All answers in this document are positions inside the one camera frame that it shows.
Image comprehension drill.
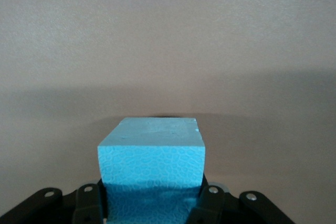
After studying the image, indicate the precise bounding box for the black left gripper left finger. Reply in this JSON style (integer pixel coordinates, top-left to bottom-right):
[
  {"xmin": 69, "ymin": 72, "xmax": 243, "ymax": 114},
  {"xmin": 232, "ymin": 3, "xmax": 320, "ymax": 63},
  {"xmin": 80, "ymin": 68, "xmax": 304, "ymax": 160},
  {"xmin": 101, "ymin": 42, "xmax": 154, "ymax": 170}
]
[{"xmin": 0, "ymin": 179, "xmax": 109, "ymax": 224}]

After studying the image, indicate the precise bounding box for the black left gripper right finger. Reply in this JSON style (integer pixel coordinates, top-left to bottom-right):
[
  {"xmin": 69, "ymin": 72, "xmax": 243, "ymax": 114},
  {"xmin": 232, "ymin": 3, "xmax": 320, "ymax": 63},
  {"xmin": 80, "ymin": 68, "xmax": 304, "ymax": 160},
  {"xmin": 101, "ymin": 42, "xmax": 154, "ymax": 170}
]
[{"xmin": 187, "ymin": 178, "xmax": 295, "ymax": 224}]

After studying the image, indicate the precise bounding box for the blue foam cube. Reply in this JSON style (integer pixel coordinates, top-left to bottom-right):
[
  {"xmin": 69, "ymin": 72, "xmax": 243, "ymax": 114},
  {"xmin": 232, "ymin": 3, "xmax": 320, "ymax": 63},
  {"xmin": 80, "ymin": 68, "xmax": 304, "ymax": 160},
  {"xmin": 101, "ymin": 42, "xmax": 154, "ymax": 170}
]
[{"xmin": 97, "ymin": 116, "xmax": 206, "ymax": 224}]

